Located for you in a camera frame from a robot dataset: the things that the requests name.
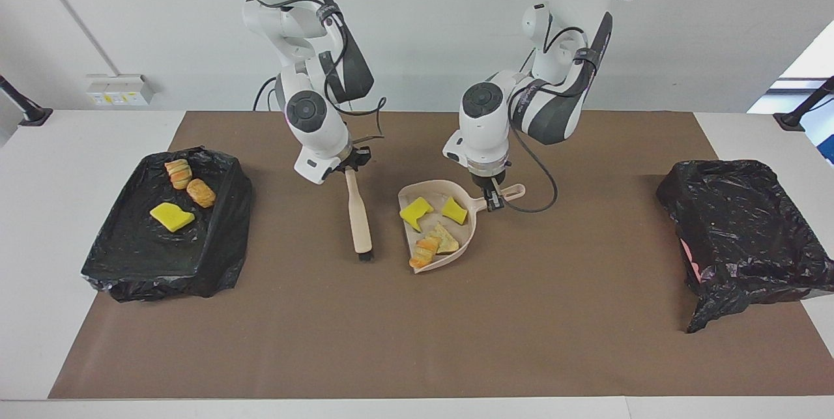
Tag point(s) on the yellow wedge sponge piece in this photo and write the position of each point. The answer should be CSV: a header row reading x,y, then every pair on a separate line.
x,y
171,217

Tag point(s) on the white wall conduit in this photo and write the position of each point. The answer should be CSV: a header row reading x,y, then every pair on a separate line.
x,y
65,3

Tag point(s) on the bright window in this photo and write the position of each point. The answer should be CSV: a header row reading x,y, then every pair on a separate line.
x,y
814,60

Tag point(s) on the white wall socket box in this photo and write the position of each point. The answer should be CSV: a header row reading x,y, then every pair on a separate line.
x,y
117,90

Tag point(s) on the brown table mat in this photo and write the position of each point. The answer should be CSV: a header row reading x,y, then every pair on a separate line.
x,y
417,360

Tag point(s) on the bin lined with black bag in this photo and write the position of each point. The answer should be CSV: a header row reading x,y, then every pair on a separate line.
x,y
130,249

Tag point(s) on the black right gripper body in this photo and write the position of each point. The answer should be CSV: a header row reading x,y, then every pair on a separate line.
x,y
357,157

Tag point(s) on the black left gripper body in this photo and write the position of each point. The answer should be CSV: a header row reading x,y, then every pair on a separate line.
x,y
493,180

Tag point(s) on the black clamp stand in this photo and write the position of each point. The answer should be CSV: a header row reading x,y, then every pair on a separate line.
x,y
798,116
29,113

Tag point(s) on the beige plastic dustpan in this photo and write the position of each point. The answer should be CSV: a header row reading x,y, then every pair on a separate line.
x,y
466,236

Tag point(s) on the small yellow sponge piece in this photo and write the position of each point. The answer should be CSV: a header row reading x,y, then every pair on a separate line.
x,y
454,210

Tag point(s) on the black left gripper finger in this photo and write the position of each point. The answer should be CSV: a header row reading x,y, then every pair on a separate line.
x,y
490,202
501,199

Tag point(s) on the yellow notched sponge piece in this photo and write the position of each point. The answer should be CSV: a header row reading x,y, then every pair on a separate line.
x,y
415,212

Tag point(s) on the orange striped toy croissant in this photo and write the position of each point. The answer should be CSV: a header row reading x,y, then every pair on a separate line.
x,y
425,253

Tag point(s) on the brown toy bread roll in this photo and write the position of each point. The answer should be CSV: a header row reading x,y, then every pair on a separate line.
x,y
201,193

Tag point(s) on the pale striped toy croissant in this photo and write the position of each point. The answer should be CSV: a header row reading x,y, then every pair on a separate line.
x,y
178,173

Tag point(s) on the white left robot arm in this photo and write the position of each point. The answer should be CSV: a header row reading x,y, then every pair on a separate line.
x,y
485,132

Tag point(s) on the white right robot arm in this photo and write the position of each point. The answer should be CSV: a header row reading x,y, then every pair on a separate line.
x,y
319,132

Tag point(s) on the beige hand brush black bristles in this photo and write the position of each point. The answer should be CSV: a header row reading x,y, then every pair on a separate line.
x,y
358,217

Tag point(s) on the pink bin under black bag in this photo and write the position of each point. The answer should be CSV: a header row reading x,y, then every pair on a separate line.
x,y
736,236

